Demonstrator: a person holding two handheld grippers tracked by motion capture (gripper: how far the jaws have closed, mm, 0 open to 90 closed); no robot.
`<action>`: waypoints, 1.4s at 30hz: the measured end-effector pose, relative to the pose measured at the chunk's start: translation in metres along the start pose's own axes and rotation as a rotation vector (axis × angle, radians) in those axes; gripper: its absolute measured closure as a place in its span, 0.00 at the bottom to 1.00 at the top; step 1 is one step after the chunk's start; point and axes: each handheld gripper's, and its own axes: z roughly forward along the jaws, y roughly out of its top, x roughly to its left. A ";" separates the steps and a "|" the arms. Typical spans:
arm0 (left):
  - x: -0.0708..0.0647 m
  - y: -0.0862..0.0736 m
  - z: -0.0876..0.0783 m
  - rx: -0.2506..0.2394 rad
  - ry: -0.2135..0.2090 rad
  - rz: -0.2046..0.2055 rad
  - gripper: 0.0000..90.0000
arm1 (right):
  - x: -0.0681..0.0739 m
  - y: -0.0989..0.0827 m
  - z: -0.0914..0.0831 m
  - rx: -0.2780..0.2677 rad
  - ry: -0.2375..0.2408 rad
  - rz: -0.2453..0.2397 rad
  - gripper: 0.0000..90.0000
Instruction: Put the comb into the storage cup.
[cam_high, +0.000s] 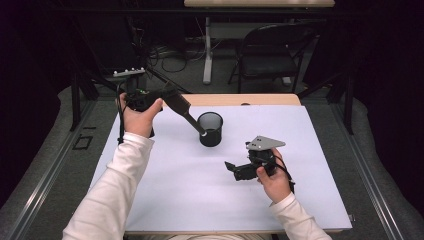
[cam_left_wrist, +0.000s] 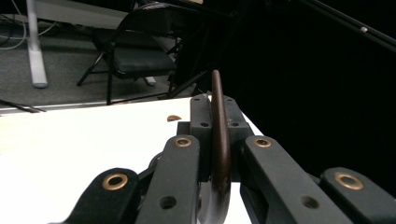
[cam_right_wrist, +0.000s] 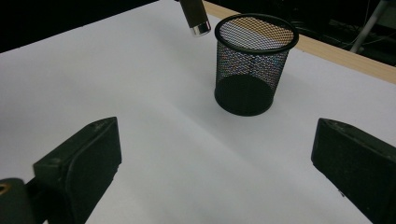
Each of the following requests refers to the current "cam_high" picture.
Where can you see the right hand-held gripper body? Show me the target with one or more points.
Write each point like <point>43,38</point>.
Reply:
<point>261,150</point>

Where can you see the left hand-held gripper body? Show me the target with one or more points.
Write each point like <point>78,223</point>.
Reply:
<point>141,98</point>

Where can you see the dark brown comb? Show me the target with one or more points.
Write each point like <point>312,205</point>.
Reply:
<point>181,106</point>

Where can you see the black mesh pen cup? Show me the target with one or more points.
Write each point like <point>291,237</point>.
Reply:
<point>210,131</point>

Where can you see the person's left hand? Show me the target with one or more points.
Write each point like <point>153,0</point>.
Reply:
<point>140,120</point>

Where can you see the person's right hand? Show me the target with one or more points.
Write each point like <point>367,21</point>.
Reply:
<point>275,183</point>

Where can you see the white power strip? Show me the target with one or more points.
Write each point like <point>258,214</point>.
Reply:
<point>129,72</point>

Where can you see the white table sheet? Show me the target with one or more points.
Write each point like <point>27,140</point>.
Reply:
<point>200,186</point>

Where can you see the desk with white leg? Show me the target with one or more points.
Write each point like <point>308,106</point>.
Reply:
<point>208,50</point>

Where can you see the black metal stand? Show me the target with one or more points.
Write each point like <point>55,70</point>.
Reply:
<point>348,103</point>
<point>76,100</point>

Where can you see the black folding chair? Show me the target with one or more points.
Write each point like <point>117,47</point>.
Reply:
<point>270,50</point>

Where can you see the metal floor rail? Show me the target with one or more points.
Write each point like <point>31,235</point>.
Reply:
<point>50,173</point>
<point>370,180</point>

